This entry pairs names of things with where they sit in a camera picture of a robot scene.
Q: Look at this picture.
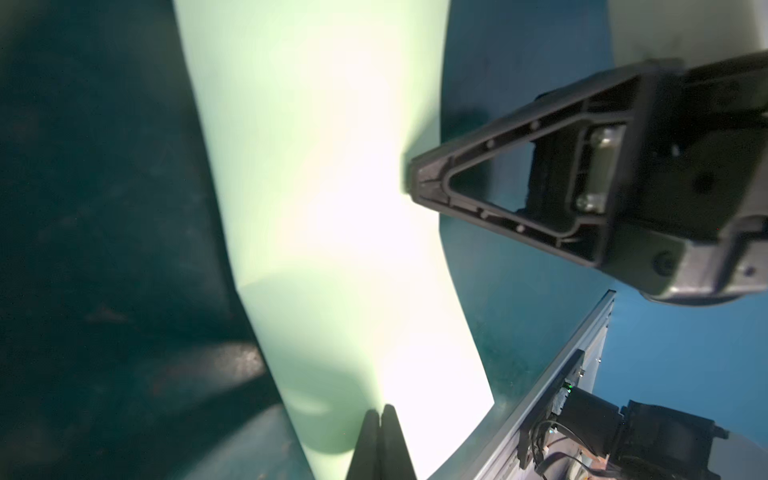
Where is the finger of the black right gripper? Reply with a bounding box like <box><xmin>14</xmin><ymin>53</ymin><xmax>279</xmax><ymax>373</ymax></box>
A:
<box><xmin>407</xmin><ymin>59</ymin><xmax>685</xmax><ymax>267</ymax></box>

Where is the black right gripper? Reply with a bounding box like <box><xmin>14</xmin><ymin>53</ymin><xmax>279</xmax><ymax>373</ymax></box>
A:
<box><xmin>599</xmin><ymin>51</ymin><xmax>767</xmax><ymax>306</ymax></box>

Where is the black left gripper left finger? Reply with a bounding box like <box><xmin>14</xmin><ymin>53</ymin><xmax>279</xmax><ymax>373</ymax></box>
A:
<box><xmin>346</xmin><ymin>410</ymin><xmax>381</xmax><ymax>480</ymax></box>

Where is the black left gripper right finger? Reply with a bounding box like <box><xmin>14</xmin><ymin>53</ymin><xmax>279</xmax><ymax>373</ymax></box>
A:
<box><xmin>380</xmin><ymin>404</ymin><xmax>417</xmax><ymax>480</ymax></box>

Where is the light green paper sheet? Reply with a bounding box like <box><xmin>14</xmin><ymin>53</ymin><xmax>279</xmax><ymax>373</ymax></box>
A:
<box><xmin>174</xmin><ymin>1</ymin><xmax>493</xmax><ymax>479</ymax></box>

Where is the aluminium front rail platform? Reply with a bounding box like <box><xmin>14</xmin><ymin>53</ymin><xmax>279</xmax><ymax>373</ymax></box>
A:
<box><xmin>432</xmin><ymin>290</ymin><xmax>616</xmax><ymax>479</ymax></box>

